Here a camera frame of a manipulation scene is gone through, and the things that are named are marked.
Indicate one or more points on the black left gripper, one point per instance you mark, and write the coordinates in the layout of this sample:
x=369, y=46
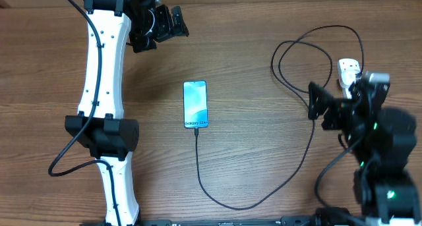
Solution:
x=165, y=31

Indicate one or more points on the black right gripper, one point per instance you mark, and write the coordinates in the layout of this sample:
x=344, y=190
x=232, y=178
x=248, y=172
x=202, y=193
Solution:
x=336, y=112

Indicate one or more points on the Samsung Galaxy smartphone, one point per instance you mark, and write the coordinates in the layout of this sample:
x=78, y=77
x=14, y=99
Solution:
x=195, y=104

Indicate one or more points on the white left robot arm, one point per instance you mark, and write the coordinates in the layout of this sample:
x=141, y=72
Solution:
x=100, y=124

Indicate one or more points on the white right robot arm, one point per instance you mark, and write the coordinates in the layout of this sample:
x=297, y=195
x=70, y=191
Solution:
x=381, y=139

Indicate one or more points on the white charger plug adapter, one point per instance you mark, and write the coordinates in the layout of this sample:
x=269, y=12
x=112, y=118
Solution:
x=347, y=78

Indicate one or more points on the white power strip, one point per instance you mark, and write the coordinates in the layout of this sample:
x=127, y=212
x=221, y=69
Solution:
x=347, y=64

